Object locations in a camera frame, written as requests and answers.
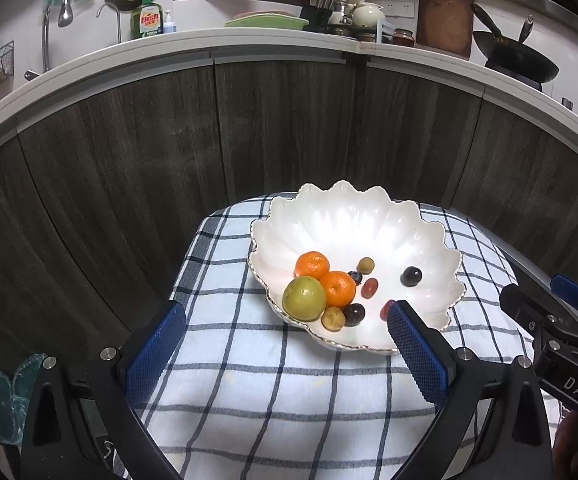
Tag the blueberry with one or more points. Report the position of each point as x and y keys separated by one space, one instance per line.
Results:
x=355 y=277

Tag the green tray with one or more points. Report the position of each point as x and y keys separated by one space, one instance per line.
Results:
x=266 y=21

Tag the white wall socket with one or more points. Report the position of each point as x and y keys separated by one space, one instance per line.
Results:
x=399 y=8

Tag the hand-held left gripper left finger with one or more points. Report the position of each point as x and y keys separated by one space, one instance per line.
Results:
x=154 y=355

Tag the wooden cutting board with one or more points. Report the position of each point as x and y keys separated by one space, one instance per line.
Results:
x=444 y=15

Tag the white ceramic cup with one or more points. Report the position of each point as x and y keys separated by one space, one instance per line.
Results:
x=341 y=12

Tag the white scalloped bowl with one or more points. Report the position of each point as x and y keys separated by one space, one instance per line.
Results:
x=369 y=230

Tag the black stove burner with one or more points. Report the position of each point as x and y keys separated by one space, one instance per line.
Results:
x=514 y=77

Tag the black knife block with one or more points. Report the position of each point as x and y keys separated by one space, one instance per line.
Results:
x=316 y=17

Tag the mandarin orange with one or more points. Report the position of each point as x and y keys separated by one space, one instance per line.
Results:
x=312 y=264
x=339 y=289

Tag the black wok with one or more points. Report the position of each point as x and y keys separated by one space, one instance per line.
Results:
x=519 y=57

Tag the small red grape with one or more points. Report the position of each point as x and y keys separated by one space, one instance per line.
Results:
x=369 y=287

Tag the small brown longan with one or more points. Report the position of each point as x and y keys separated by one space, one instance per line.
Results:
x=366 y=264

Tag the red-brown jar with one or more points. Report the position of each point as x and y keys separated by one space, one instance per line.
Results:
x=403 y=37

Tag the tall chrome faucet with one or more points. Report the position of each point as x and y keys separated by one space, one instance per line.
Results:
x=46 y=35

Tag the small pump soap bottle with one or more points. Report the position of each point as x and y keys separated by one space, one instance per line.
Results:
x=169 y=24

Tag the small curved tap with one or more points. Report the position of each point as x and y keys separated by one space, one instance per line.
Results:
x=118 y=22

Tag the green round fruit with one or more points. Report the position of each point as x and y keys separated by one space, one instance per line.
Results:
x=303 y=297

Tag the blue white checkered cloth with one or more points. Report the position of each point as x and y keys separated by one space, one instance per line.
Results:
x=279 y=400

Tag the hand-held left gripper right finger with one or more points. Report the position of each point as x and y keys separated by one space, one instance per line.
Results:
x=416 y=355

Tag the green dish soap bottle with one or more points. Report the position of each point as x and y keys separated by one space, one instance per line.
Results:
x=147 y=20

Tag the white teapot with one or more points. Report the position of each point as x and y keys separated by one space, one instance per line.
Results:
x=368 y=14

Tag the dark purple grape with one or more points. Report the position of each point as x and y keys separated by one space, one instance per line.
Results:
x=412 y=276
x=354 y=314

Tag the large brown longan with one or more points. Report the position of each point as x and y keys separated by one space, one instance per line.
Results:
x=332 y=319

